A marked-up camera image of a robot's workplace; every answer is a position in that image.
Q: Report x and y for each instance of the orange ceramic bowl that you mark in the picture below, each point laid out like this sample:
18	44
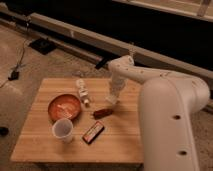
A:
64	106

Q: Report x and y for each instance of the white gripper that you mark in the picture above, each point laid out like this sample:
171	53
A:
116	86

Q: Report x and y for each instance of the wooden table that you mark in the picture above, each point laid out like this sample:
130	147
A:
118	143

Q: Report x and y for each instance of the black power adapter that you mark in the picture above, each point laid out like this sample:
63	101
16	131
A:
14	76

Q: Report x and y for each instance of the black candy bar package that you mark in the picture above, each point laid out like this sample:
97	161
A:
93	132

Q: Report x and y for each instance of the black floor plate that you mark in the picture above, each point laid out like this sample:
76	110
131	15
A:
43	46

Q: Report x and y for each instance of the dark object at left edge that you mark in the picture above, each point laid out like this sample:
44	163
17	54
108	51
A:
4	131

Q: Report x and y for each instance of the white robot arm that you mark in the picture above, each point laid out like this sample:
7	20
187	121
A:
166	102

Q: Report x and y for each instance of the long metal rail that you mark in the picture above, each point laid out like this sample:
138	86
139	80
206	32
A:
95	47

